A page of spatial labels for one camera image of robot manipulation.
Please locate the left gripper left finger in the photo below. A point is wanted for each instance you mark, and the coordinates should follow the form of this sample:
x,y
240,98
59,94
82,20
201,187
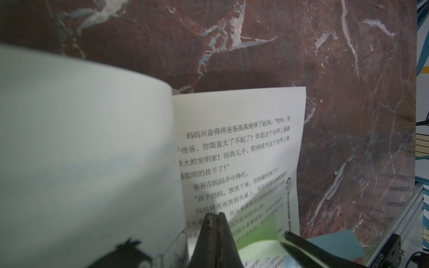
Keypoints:
x,y
215,247

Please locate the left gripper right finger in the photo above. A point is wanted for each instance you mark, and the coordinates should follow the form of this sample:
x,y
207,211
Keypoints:
x,y
308,255

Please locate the blue sticky note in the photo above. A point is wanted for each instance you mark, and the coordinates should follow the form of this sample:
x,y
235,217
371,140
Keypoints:
x,y
343,244

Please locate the yellow cover book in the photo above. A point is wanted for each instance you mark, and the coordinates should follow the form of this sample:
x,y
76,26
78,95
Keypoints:
x,y
106,168

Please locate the aluminium front rail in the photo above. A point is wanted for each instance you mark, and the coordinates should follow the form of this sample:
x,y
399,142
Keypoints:
x,y
403,242

